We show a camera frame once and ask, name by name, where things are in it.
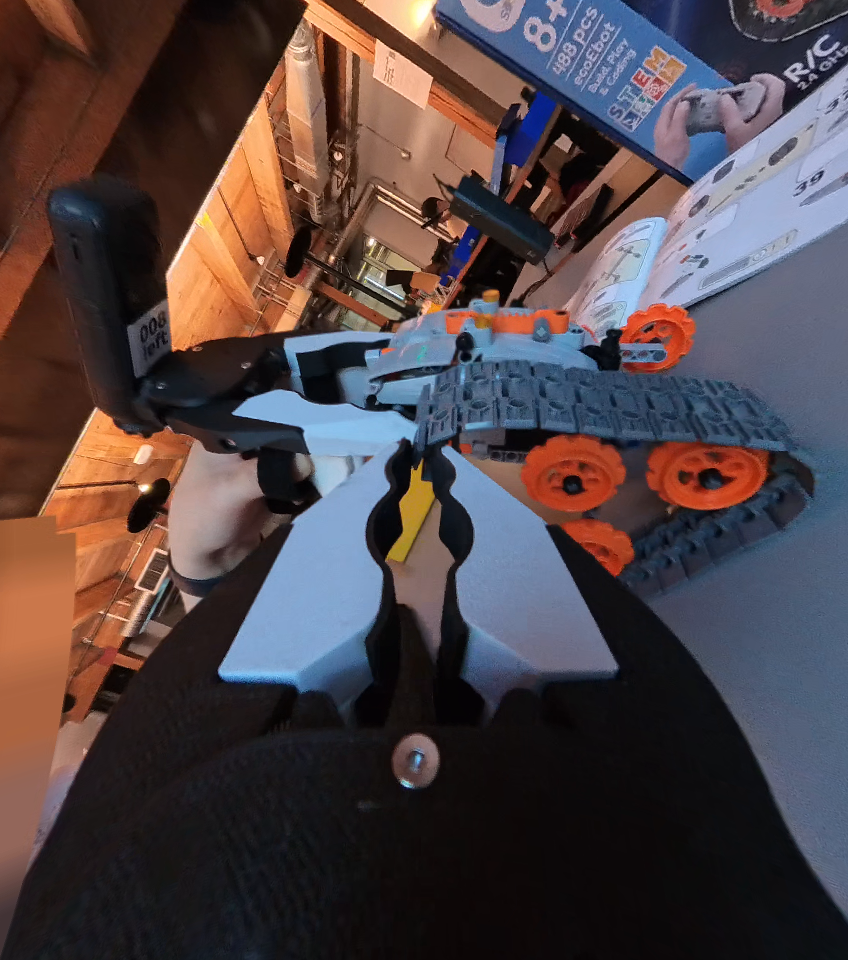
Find grey desk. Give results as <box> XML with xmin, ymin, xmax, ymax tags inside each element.
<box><xmin>506</xmin><ymin>168</ymin><xmax>848</xmax><ymax>960</ymax></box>

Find blue toy robot box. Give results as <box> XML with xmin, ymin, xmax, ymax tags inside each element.
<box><xmin>435</xmin><ymin>0</ymin><xmax>848</xmax><ymax>186</ymax></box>

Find grey orange block toy robot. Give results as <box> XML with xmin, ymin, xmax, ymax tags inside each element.
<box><xmin>364</xmin><ymin>288</ymin><xmax>770</xmax><ymax>575</ymax></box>

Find open instruction booklet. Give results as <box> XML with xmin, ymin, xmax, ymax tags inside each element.
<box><xmin>565</xmin><ymin>15</ymin><xmax>848</xmax><ymax>325</ymax></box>

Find dark slim upright device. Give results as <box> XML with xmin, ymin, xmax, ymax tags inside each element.
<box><xmin>450</xmin><ymin>174</ymin><xmax>556</xmax><ymax>265</ymax></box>

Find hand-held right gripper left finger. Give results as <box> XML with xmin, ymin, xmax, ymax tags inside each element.
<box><xmin>218</xmin><ymin>442</ymin><xmax>413</xmax><ymax>727</ymax></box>

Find black pole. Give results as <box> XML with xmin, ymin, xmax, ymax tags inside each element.
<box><xmin>283</xmin><ymin>223</ymin><xmax>413</xmax><ymax>305</ymax></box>

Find black wristband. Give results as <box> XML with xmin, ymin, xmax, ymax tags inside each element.
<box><xmin>169</xmin><ymin>558</ymin><xmax>237</xmax><ymax>600</ymax></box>

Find dark grey toy track belt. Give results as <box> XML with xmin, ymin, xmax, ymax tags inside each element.
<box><xmin>412</xmin><ymin>358</ymin><xmax>816</xmax><ymax>599</ymax></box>

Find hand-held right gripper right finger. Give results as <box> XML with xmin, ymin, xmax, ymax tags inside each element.
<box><xmin>424</xmin><ymin>442</ymin><xmax>620</xmax><ymax>727</ymax></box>

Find yellow storage bin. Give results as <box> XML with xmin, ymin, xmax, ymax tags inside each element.
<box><xmin>386</xmin><ymin>457</ymin><xmax>437</xmax><ymax>564</ymax></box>

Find white paper notice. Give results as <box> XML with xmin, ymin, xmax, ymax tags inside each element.
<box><xmin>373</xmin><ymin>39</ymin><xmax>434</xmax><ymax>111</ymax></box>

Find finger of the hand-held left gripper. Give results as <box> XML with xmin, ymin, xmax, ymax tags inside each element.
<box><xmin>231</xmin><ymin>390</ymin><xmax>421</xmax><ymax>459</ymax></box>
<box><xmin>283</xmin><ymin>332</ymin><xmax>396</xmax><ymax>406</ymax></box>

